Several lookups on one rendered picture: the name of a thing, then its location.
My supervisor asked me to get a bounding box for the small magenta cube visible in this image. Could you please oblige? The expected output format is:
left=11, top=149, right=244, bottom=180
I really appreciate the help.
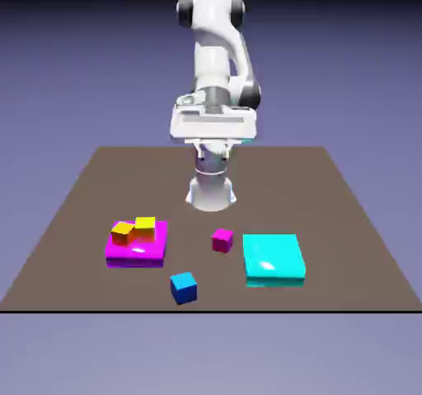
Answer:
left=210, top=228, right=235, bottom=255

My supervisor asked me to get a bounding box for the small orange cube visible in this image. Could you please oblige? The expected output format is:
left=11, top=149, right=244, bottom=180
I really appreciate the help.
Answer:
left=110, top=220, right=136, bottom=247

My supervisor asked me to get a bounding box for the large magenta box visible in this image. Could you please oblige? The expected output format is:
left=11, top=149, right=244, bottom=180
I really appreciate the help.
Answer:
left=104, top=219, right=169, bottom=270

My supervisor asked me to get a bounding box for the large cyan box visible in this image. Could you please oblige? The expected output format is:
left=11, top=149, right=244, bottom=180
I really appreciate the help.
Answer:
left=242, top=233, right=307, bottom=289

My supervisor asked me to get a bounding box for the small yellow cube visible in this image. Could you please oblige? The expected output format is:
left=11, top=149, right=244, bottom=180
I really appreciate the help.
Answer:
left=131, top=216, right=157, bottom=243

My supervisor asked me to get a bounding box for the small blue cube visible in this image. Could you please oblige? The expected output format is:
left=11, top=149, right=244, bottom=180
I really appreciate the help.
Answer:
left=169, top=271, right=199, bottom=306

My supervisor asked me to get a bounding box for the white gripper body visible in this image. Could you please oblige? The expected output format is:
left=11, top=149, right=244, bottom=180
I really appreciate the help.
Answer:
left=169, top=103, right=258, bottom=146

